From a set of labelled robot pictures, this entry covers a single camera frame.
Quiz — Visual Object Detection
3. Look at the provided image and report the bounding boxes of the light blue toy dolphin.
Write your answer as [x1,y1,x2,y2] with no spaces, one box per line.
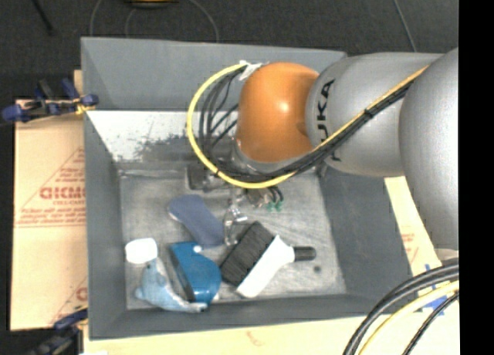
[134,257,210,313]

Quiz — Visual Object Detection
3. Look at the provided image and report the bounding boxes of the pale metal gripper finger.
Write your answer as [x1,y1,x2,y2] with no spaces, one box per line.
[222,218,239,247]
[229,192,249,225]

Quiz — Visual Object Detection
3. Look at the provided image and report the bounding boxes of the white cap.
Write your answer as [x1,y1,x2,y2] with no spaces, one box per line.
[124,238,159,264]

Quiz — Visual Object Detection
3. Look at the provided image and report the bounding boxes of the blue-grey flat oval pad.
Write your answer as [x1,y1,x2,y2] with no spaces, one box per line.
[167,194,227,248]

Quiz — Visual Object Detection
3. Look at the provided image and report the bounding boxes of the black and white hand brush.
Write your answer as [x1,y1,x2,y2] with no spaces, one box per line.
[219,221,317,299]

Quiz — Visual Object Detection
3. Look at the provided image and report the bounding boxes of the grey metal bin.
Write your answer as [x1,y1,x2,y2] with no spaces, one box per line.
[80,36,416,340]

